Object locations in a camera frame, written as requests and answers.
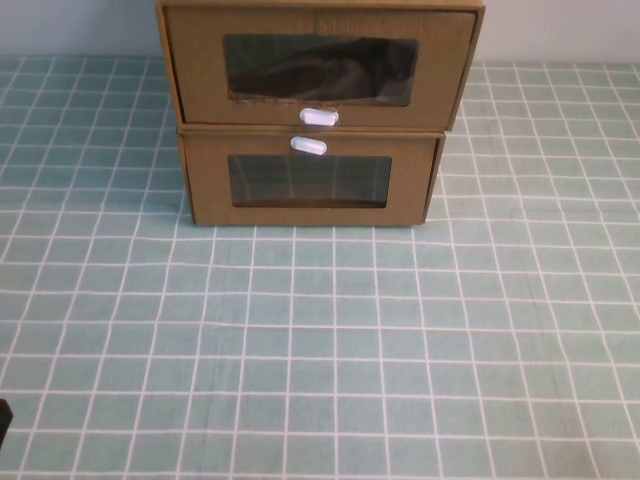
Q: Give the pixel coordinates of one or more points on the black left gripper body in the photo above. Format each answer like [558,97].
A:
[5,420]

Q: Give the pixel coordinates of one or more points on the cardboard drawer with smooth window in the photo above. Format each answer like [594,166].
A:
[210,190]

